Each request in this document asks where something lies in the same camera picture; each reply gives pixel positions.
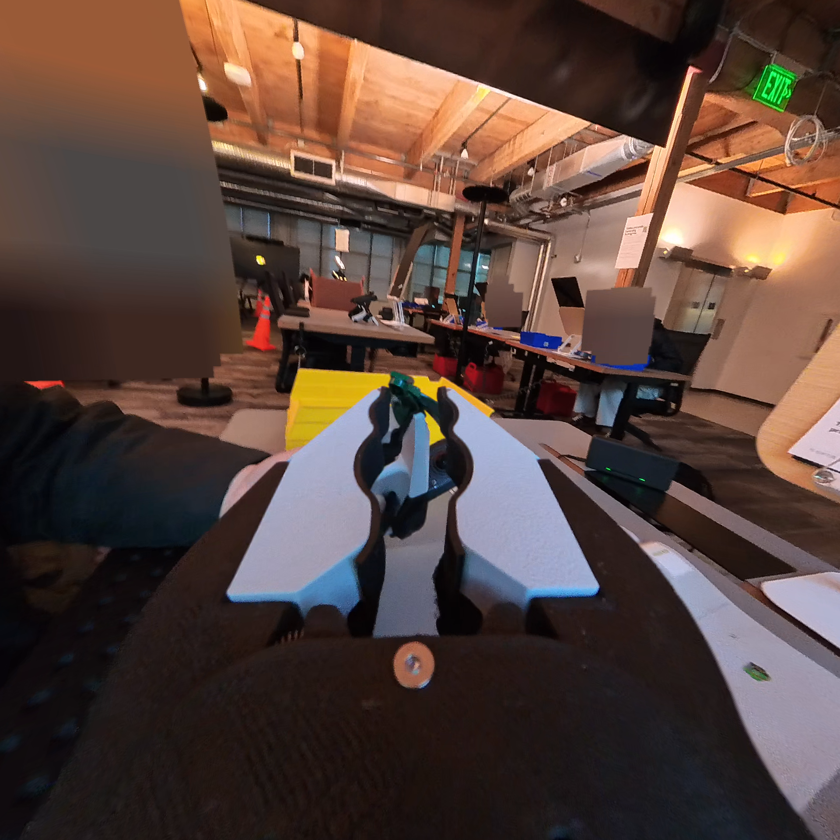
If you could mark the printed instruction sheet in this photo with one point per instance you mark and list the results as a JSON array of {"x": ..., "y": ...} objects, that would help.
[{"x": 820, "y": 439}]

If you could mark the black office chair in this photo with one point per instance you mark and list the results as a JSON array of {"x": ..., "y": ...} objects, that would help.
[{"x": 682, "y": 367}]

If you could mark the black box with green light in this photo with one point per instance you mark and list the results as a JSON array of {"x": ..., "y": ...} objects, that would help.
[{"x": 630, "y": 463}]

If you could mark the stack of yellow bins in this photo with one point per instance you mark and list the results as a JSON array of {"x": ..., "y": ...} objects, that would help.
[{"x": 328, "y": 407}]

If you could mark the white air vent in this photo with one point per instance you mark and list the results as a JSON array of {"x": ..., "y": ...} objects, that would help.
[{"x": 313, "y": 166}]

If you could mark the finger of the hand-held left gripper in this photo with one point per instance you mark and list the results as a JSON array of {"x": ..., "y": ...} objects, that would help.
[
  {"x": 418, "y": 459},
  {"x": 394, "y": 485}
]

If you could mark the blue plastic bin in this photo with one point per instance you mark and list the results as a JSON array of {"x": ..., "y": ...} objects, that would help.
[
  {"x": 541, "y": 339},
  {"x": 620, "y": 361}
]

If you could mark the white stand base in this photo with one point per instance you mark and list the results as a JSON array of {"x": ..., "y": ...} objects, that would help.
[{"x": 807, "y": 610}]

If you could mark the silver air duct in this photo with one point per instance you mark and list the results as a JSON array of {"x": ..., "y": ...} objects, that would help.
[{"x": 577, "y": 167}]

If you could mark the wooden post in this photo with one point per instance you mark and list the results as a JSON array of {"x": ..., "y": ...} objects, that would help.
[{"x": 666, "y": 170}]

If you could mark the grey background table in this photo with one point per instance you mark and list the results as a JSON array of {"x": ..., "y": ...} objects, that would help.
[{"x": 354, "y": 328}]

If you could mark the grey desk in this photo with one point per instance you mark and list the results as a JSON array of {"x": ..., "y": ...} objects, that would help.
[{"x": 518, "y": 436}]

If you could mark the open instruction booklet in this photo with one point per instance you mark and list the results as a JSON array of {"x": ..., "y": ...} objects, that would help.
[{"x": 722, "y": 623}]

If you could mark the green toy leaf piece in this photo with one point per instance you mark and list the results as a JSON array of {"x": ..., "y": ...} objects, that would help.
[{"x": 405, "y": 397}]

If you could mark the long wooden table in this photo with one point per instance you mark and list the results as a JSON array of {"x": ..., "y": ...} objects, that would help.
[{"x": 564, "y": 358}]

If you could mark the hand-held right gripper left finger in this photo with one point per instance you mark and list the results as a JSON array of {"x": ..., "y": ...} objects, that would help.
[{"x": 308, "y": 525}]

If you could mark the wall lamp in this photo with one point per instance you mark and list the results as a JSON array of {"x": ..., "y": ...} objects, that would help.
[
  {"x": 676, "y": 253},
  {"x": 753, "y": 271}
]

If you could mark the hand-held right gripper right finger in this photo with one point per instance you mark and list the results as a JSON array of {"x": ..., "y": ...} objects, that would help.
[{"x": 525, "y": 525}]

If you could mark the paper sign on post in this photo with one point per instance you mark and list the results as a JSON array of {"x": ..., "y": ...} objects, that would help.
[{"x": 634, "y": 241}]

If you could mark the person's left forearm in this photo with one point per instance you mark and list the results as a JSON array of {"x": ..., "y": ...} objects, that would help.
[{"x": 118, "y": 472}]

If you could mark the green exit sign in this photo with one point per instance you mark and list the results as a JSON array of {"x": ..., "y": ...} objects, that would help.
[{"x": 774, "y": 86}]

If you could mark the person's left hand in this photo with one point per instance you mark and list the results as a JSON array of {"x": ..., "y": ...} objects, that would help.
[{"x": 253, "y": 485}]

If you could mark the black and white handheld device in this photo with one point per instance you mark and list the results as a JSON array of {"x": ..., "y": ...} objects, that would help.
[{"x": 362, "y": 310}]

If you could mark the red container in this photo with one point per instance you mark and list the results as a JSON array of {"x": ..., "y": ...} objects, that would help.
[
  {"x": 556, "y": 398},
  {"x": 484, "y": 379},
  {"x": 446, "y": 365}
]

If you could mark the black floor lamp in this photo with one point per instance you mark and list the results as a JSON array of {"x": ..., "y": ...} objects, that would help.
[
  {"x": 205, "y": 395},
  {"x": 482, "y": 262}
]

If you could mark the orange traffic cone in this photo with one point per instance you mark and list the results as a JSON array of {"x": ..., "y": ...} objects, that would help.
[{"x": 262, "y": 331}]

